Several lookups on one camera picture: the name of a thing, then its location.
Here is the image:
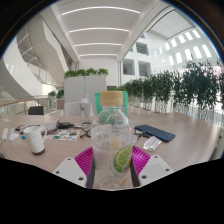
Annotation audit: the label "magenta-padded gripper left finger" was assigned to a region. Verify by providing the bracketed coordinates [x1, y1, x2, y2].
[52, 146, 97, 189]

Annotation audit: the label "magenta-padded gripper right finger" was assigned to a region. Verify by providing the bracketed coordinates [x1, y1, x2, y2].
[129, 145, 175, 188]

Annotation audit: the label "clear lime-label drink bottle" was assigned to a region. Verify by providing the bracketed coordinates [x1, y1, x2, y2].
[90, 90, 135, 191]

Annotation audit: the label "clear plastic-wrapped white packet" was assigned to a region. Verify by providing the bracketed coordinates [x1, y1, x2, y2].
[143, 135, 163, 152]

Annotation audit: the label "colourful sticker sheet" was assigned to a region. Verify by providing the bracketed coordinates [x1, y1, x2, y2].
[45, 129, 81, 142]

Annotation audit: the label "bunch of keys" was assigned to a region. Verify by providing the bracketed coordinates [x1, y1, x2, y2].
[134, 131, 151, 140]

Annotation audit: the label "black flat device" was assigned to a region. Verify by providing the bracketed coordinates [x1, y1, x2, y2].
[58, 121, 75, 130]

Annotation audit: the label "white ceramic mug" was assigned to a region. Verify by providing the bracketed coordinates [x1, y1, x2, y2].
[22, 125, 48, 156]

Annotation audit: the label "open white-paged book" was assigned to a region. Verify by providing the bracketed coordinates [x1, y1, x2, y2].
[39, 119, 60, 133]

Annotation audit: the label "white chair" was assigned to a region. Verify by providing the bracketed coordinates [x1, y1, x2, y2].
[63, 101, 83, 117]

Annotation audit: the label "clear white-lidded shaker bottle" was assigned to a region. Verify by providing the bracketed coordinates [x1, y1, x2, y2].
[78, 97, 92, 124]

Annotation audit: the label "white computer mouse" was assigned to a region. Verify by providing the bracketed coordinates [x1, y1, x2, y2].
[8, 132, 20, 142]

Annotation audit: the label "black chair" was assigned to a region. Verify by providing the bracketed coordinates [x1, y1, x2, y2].
[27, 105, 45, 116]

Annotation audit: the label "small brown planter with plant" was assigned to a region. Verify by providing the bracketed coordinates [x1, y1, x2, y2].
[47, 89, 65, 110]

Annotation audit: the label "white charger block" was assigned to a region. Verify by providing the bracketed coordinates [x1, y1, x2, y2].
[1, 128, 9, 141]

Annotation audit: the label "white planter box with greenery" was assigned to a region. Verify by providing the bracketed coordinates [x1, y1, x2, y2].
[63, 67, 110, 104]

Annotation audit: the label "row of potted green trees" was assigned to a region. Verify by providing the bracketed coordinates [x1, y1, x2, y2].
[116, 59, 224, 114]

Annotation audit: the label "ceiling strip lights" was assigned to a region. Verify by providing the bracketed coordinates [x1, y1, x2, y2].
[60, 5, 142, 58]

